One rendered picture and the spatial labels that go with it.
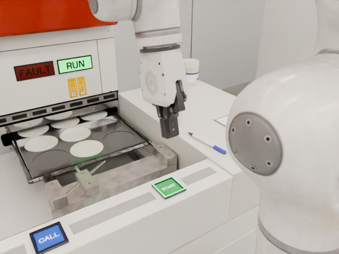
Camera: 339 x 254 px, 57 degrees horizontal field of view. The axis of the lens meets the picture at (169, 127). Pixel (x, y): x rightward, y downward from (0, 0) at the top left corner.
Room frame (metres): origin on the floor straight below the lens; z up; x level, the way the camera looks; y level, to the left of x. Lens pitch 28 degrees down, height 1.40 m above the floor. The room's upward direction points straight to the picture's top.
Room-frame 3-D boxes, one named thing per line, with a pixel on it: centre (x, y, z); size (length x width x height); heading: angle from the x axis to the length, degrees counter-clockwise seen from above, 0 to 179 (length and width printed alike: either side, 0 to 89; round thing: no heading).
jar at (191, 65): (1.22, -0.08, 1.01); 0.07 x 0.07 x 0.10
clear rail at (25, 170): (0.81, 0.46, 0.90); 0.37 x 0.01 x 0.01; 34
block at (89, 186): (0.66, 0.22, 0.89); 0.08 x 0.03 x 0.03; 34
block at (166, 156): (0.79, 0.01, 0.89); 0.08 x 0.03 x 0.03; 34
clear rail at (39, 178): (0.76, 0.21, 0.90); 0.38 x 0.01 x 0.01; 124
